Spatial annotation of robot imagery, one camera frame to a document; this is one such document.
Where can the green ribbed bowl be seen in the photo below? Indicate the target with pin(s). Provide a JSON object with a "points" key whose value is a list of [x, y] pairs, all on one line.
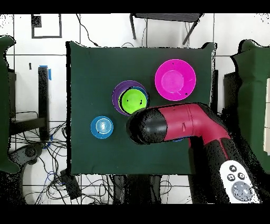
{"points": [[131, 100]]}

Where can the cyan ribbed bowl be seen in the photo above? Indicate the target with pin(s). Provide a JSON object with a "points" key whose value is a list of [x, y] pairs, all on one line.
{"points": [[144, 90]]}

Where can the large purple bowl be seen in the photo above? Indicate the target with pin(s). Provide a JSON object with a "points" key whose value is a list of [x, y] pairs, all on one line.
{"points": [[116, 95]]}

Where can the dark blue ribbed bowl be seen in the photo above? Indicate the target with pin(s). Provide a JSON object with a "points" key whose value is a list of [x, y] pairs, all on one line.
{"points": [[178, 140]]}

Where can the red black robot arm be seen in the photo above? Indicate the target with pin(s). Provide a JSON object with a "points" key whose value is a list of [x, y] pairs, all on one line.
{"points": [[189, 122]]}

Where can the translucent blue straight-sided bowl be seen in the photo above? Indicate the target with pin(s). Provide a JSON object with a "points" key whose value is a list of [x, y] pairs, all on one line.
{"points": [[93, 126]]}

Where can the large pink bowl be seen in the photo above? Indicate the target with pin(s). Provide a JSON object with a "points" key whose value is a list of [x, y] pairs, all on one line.
{"points": [[175, 80]]}

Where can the dark green tablecloth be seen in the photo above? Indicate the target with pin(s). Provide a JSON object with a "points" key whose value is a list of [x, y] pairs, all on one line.
{"points": [[95, 63]]}

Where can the black power adapter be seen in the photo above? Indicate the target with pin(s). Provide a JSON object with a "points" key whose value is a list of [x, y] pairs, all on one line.
{"points": [[70, 185]]}

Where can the grey chair base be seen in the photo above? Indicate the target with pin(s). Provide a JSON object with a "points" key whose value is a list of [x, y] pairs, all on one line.
{"points": [[29, 152]]}

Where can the green cloth covered table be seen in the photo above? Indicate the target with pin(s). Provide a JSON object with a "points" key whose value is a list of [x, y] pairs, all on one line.
{"points": [[251, 95], [4, 105]]}

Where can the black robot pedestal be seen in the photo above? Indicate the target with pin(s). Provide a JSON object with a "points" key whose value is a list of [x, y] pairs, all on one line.
{"points": [[137, 190]]}

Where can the black metal frame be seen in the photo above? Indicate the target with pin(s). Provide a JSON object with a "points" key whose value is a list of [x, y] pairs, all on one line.
{"points": [[231, 93], [43, 105]]}

